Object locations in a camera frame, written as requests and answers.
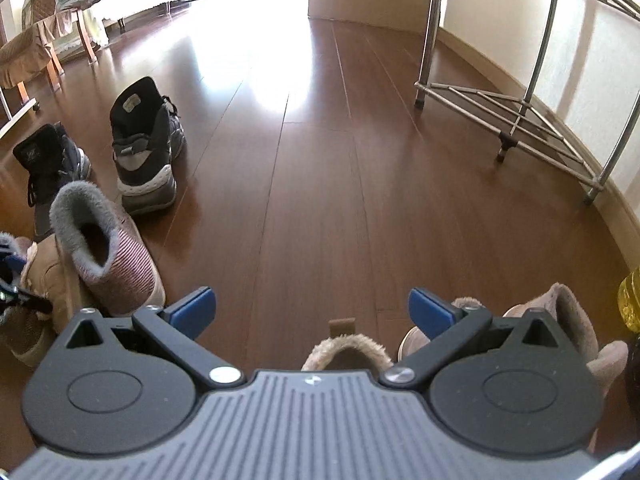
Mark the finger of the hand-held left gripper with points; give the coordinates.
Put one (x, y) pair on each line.
(30, 301)
(14, 262)

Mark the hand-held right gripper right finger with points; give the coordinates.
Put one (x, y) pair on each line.
(432, 310)

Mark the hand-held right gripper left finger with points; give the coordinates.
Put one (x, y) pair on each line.
(195, 307)

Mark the brown fleece-lined shoe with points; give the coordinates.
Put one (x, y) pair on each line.
(345, 342)
(45, 280)

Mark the pink striped grey-fur slipper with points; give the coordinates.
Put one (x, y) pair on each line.
(120, 265)

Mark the black high-top sneaker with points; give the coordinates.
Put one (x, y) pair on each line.
(47, 170)
(145, 145)

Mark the yellow translucent bottle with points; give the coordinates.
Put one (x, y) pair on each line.
(631, 300)

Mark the chair with brown cover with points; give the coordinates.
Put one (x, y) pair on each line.
(35, 45)

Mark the metal corner rack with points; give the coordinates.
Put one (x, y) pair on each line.
(525, 105)

